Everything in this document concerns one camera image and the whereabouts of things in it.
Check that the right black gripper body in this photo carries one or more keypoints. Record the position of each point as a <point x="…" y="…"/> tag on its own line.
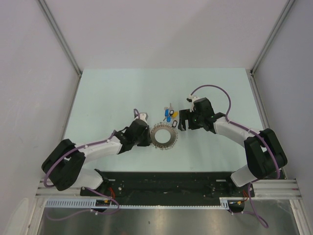
<point x="195" y="119"/>

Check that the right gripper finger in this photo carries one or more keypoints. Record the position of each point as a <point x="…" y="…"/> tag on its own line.
<point x="185" y="124"/>
<point x="185" y="114"/>

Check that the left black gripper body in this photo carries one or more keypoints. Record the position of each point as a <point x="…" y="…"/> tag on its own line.
<point x="144" y="140"/>

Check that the metal disc with keyrings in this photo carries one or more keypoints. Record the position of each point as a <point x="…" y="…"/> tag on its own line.
<point x="163" y="136"/>

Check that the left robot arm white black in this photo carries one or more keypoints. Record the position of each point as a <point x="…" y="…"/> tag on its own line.
<point x="63" y="168"/>

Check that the yellow key tag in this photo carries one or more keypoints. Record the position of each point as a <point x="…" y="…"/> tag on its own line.
<point x="174" y="115"/>

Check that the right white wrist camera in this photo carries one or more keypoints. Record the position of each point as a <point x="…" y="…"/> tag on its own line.
<point x="191" y="99"/>

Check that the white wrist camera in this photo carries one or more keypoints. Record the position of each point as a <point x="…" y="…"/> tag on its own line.
<point x="143" y="117"/>
<point x="191" y="99"/>

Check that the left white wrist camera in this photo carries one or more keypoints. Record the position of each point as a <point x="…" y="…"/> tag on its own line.
<point x="143" y="117"/>

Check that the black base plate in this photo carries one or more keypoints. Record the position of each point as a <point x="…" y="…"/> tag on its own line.
<point x="167" y="188"/>

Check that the white slotted cable duct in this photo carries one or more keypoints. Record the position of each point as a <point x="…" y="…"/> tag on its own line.
<point x="105" y="204"/>

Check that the right aluminium frame post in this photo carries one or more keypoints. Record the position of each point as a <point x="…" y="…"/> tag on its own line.
<point x="273" y="33"/>

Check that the aluminium frame post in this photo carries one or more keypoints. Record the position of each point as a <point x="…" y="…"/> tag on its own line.
<point x="273" y="33"/>
<point x="59" y="35"/>

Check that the left aluminium frame post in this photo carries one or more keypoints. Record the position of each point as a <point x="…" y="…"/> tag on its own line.
<point x="59" y="35"/>

